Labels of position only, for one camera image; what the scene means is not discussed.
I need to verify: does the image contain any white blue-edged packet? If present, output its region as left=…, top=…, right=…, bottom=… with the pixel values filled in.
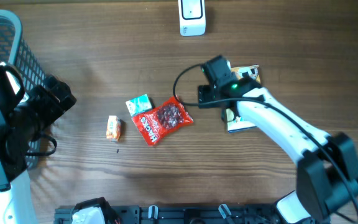
left=223, top=65, right=261, bottom=133

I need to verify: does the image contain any red Hacks candy bag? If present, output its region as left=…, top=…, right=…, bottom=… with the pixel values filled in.
left=132, top=96, right=193, bottom=146

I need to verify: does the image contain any teal white small box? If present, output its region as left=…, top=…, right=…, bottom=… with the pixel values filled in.
left=126, top=94, right=153, bottom=117

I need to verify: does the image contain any orange white small box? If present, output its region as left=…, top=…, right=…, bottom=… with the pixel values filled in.
left=106, top=115, right=121, bottom=142

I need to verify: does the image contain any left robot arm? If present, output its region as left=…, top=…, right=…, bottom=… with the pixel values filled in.
left=0, top=64, right=76, bottom=223

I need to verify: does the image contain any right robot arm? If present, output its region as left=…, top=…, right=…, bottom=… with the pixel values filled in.
left=199, top=55, right=358, bottom=223

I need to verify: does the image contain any white barcode scanner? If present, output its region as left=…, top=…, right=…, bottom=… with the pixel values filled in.
left=178, top=0, right=206, bottom=37

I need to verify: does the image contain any grey plastic shopping basket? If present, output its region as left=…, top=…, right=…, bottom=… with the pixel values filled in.
left=0, top=9, right=48, bottom=170

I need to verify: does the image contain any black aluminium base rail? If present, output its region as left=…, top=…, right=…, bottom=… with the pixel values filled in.
left=53, top=203, right=331, bottom=224

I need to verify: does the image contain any right black cable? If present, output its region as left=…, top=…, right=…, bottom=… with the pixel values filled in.
left=172, top=63, right=358, bottom=223

